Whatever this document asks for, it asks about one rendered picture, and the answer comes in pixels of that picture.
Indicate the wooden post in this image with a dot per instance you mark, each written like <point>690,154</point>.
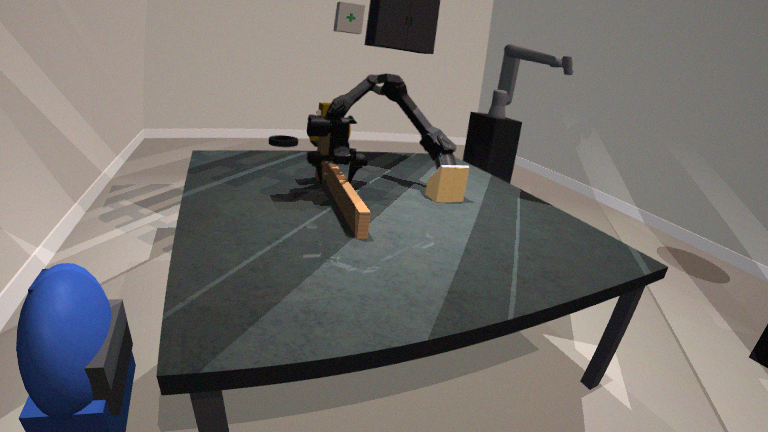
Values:
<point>323,147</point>

